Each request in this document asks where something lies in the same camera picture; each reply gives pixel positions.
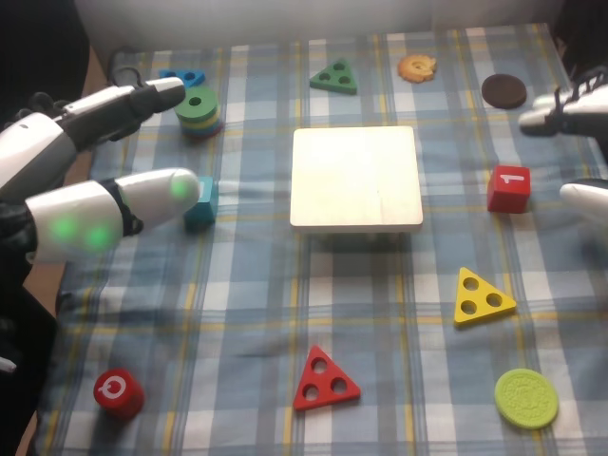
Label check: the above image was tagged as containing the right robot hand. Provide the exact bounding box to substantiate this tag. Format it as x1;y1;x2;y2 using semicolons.
517;66;608;225

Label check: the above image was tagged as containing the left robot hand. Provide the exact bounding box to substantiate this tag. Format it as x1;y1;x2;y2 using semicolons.
0;77;201;265

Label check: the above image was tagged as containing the red cube with number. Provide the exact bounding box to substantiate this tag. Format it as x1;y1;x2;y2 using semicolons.
486;164;532;214

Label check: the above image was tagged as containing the blue cube block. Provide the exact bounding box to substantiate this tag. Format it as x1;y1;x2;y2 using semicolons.
183;176;220;235

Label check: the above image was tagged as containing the red cylinder with symbol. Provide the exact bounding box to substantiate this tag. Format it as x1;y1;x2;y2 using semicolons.
92;367;145;420

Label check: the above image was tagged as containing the blue triangle with holes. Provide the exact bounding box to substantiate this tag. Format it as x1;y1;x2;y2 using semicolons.
157;68;207;90

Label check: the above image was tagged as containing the yellow triangle with holes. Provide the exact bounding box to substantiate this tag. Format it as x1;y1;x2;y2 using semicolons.
452;266;518;330

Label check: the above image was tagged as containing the green triangle with holes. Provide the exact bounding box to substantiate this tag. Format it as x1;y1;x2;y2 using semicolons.
309;58;359;97

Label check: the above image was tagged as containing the red triangle with holes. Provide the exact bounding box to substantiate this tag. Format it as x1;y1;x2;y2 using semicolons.
292;345;363;412

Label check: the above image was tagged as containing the brown round toy cookie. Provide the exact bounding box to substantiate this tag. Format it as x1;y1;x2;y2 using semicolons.
481;73;529;110

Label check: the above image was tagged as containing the tan toy cookie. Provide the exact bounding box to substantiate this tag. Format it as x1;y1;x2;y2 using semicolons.
397;53;439;85

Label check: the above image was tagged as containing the blue plaid cloth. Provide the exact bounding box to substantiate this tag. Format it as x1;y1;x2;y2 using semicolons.
35;21;608;456

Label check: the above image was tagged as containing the small light wooden table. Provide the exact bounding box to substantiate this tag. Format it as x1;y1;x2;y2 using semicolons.
289;125;425;241

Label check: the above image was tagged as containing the green round toy cookie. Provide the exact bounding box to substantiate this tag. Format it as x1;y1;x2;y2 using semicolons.
493;367;561;431

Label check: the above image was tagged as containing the black cable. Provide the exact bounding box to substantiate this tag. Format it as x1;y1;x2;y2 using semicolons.
107;46;146;89

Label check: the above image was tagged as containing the green ring block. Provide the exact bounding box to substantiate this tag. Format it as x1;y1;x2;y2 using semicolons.
173;86;220;121

